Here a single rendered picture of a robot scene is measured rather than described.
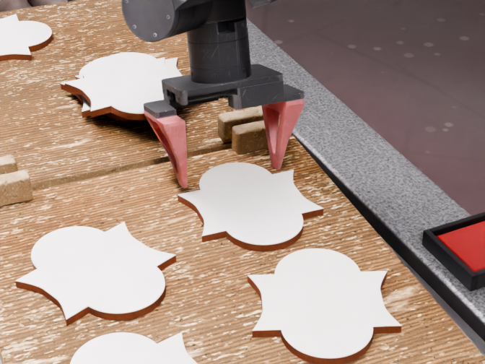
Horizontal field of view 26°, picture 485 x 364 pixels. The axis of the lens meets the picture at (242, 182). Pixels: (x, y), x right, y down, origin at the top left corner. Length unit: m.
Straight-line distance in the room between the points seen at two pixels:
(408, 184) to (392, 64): 2.25
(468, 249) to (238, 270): 0.21
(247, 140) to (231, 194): 0.09
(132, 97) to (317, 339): 0.39
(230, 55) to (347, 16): 2.65
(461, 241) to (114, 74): 0.42
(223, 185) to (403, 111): 2.08
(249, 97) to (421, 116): 2.09
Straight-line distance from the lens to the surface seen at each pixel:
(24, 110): 1.17
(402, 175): 1.09
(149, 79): 1.14
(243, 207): 0.97
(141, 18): 0.91
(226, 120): 1.07
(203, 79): 0.97
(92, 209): 1.00
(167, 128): 0.95
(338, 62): 3.30
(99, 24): 1.35
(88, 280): 0.90
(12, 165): 1.03
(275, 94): 0.98
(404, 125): 2.99
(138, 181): 1.03
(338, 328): 0.85
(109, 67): 1.17
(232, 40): 0.96
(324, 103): 1.20
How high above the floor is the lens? 1.50
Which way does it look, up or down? 34 degrees down
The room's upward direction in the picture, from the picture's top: straight up
